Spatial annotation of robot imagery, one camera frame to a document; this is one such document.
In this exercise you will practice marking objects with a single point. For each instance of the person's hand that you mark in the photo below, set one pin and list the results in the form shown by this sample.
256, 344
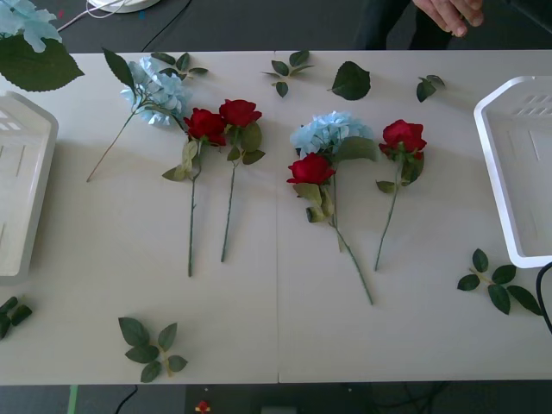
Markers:
448, 13

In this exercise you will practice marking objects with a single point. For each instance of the red rose with green stem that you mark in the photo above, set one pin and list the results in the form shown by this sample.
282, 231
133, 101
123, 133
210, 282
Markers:
403, 134
205, 125
237, 113
310, 169

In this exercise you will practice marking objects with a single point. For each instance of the pale blue flower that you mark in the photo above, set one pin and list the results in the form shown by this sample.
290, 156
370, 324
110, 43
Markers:
34, 69
159, 90
332, 127

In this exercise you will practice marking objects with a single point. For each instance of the person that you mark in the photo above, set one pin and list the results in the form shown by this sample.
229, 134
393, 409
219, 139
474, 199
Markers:
388, 26

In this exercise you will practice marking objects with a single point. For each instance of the small curled green leaf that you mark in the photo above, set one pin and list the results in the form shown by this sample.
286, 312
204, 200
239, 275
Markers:
424, 91

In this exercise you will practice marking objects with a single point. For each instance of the large single green leaf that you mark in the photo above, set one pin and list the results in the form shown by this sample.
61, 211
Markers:
351, 82

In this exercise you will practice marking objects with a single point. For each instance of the shallow white box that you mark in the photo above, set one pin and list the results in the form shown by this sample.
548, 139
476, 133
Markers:
496, 181
26, 172

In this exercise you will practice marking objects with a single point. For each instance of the white round base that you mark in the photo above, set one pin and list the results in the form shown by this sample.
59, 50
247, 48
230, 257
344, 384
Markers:
129, 5

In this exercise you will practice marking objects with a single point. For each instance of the pale blue flower, large leaf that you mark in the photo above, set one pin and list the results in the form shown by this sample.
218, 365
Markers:
34, 69

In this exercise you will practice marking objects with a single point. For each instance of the small red button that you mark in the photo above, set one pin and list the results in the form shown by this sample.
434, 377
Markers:
202, 406

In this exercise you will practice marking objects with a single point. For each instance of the loose dark green leaf twig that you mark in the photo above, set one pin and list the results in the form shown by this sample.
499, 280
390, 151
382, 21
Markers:
21, 315

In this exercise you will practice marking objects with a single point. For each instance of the green tape strip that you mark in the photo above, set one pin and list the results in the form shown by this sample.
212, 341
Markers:
73, 399

